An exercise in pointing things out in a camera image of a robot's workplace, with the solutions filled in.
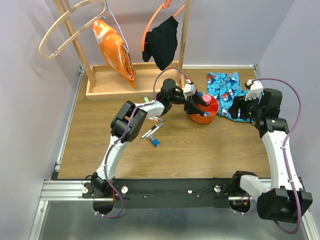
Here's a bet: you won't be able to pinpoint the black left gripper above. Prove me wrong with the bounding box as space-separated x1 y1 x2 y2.
168 88 206 115

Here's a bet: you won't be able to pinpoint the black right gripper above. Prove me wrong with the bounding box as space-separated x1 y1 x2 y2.
227 92 264 120

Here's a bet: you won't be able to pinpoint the pink cap marker tube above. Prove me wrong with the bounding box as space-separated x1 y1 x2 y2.
202 94 212 106

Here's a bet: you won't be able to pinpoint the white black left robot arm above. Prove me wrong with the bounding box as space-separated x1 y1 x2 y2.
91 78 208 198

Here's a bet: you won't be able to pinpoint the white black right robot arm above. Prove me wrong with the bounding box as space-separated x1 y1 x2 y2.
229 88 313 223

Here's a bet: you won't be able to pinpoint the orange round divided organizer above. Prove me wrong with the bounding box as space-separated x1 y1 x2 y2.
189 94 220 125

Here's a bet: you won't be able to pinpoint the blue shark print cloth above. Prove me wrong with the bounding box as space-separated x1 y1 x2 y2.
207 72 250 123

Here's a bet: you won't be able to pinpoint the grey cap white marker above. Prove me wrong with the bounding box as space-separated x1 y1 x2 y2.
148 116 164 122

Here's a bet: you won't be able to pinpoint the black cap whiteboard marker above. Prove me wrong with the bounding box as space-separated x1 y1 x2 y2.
141 124 158 139

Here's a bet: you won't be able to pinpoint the mint green highlighter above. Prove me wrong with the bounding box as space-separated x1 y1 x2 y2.
143 97 150 103

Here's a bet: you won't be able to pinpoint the grey glue stick blue cap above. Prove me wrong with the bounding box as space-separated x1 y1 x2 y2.
148 134 160 147

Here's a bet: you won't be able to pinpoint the black hanging garment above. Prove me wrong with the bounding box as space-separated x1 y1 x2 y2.
142 16 179 71

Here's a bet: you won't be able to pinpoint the wooden rack base tray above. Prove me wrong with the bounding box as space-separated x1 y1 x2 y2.
85 62 185 101

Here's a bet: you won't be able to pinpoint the orange white folded cloth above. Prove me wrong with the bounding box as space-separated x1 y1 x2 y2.
92 19 136 89

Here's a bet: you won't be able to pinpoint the wooden clothes rack posts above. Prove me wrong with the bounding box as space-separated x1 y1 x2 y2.
54 0 191 90

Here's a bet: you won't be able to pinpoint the orange plastic hanger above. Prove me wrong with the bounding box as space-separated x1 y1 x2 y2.
141 0 186 52

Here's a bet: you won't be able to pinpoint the wooden clothes hanger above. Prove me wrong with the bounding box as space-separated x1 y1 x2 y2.
38 0 107 60

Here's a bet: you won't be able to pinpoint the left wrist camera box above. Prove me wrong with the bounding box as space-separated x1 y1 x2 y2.
183 83 197 98

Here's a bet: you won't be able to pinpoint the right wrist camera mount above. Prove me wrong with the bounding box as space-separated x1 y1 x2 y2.
244 79 264 101

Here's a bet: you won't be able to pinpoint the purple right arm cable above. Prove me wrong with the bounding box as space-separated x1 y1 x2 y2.
252 77 303 234

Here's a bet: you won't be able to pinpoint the blue wire hanger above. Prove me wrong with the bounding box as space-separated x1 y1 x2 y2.
105 0 130 53

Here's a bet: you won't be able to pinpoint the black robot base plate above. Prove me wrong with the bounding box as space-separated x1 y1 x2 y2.
82 177 250 212

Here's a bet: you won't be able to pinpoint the aluminium frame rail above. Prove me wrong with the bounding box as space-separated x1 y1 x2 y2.
27 65 96 240

